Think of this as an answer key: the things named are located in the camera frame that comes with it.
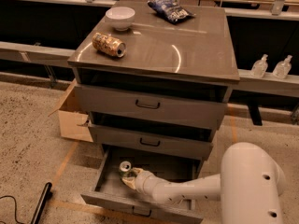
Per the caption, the grey drawer cabinet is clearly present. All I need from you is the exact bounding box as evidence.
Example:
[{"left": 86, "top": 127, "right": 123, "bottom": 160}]
[{"left": 67, "top": 0, "right": 240, "bottom": 173}]

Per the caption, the black floor cable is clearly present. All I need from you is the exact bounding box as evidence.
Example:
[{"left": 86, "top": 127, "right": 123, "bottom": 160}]
[{"left": 0, "top": 195, "right": 25, "bottom": 224}]

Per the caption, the grey middle drawer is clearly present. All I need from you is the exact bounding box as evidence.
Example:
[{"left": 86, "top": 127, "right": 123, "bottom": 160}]
[{"left": 89, "top": 124, "right": 213, "bottom": 160}]

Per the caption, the green soda can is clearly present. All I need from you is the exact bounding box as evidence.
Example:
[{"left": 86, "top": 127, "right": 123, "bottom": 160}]
[{"left": 119, "top": 161, "right": 136, "bottom": 181}]

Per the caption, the grey metal rail shelf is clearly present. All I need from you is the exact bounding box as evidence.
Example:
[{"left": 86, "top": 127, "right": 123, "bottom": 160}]
[{"left": 0, "top": 42, "right": 299, "bottom": 98}]

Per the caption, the clear pump bottle left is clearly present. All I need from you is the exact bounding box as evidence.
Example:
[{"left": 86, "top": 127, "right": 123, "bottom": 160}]
[{"left": 250, "top": 54, "right": 268, "bottom": 78}]

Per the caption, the blue chip bag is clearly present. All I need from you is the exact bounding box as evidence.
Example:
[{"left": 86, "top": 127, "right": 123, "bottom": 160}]
[{"left": 148, "top": 0, "right": 193, "bottom": 24}]

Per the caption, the orange patterned soda can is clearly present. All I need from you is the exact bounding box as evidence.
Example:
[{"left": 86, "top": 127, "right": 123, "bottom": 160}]
[{"left": 93, "top": 33, "right": 126, "bottom": 58}]

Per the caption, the grey top drawer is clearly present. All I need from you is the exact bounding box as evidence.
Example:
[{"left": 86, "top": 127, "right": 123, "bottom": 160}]
[{"left": 74, "top": 84, "right": 226, "bottom": 130}]

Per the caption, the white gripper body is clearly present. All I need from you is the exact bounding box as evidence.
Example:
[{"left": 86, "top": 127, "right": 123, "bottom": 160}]
[{"left": 135, "top": 171, "right": 160, "bottom": 196}]

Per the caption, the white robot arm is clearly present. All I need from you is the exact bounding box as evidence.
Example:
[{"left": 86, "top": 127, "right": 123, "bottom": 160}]
[{"left": 119, "top": 142, "right": 286, "bottom": 224}]

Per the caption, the cardboard box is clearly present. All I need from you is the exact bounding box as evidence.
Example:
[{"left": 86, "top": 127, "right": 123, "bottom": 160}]
[{"left": 50, "top": 80, "right": 92, "bottom": 142}]

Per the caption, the black rod on floor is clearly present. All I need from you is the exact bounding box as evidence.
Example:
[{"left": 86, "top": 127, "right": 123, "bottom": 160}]
[{"left": 30, "top": 182, "right": 52, "bottom": 224}]

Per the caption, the grey open bottom drawer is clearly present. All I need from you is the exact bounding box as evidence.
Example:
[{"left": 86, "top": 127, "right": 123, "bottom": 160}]
[{"left": 81, "top": 147, "right": 203, "bottom": 224}]

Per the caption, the white ceramic bowl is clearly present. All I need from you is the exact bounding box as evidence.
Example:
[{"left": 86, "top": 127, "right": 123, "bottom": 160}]
[{"left": 105, "top": 7, "right": 135, "bottom": 31}]

